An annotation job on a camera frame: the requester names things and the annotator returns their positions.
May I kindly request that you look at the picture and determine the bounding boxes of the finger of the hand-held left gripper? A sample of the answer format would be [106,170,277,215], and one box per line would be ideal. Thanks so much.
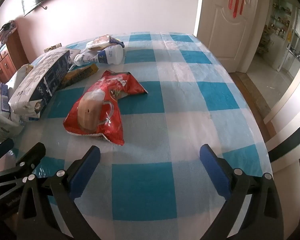
[0,138,14,162]
[0,142,46,198]

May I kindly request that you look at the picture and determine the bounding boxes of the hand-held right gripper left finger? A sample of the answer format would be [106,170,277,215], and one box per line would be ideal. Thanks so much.
[17,145,102,240]

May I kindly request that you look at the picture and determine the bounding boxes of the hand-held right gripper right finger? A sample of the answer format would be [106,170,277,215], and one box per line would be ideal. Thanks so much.
[199,144,284,240]

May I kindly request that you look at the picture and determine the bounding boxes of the white green wipes packet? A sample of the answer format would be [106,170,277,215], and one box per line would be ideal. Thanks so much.
[0,109,24,141]

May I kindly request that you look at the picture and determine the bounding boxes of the white blue pouch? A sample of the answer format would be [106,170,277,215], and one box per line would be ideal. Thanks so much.
[0,83,11,113]

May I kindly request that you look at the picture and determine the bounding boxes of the red coffee snack bag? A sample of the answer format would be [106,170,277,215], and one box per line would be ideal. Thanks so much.
[63,70,149,146]

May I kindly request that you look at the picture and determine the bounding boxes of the yellow snack packet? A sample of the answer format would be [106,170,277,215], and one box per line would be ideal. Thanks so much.
[61,64,99,88]

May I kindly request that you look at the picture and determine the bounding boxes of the clear plastic bread wrapper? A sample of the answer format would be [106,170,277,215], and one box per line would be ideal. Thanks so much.
[86,34,125,51]

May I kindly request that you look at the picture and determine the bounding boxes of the blue white checkered tablecloth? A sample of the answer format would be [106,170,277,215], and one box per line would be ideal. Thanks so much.
[12,32,273,240]

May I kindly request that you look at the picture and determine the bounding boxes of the white black-trimmed furniture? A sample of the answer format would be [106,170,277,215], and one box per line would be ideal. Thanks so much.
[264,85,300,233]

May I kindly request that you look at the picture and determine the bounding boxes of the white plastic bag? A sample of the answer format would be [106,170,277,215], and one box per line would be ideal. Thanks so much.
[8,64,34,90]

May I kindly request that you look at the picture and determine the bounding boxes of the dark blue white carton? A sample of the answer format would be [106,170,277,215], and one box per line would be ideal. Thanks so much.
[9,50,71,120]

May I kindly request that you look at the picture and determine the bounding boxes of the brown wooden cabinet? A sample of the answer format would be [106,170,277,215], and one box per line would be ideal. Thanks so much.
[0,27,23,85]

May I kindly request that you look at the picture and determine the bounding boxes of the pile of folded clothes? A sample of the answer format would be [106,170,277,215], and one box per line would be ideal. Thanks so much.
[0,21,18,58]

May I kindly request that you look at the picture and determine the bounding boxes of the white plastic bottle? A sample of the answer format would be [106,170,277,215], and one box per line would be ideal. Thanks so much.
[74,44,124,67]

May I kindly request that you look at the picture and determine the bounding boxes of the white room door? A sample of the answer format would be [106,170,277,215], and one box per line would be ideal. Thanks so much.
[194,0,259,73]

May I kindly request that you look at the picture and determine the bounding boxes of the kitchen cabinets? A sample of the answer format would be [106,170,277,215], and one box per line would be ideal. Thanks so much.
[255,0,300,80]

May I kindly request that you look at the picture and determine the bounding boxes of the wall power socket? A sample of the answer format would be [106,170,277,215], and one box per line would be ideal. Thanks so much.
[44,43,62,53]

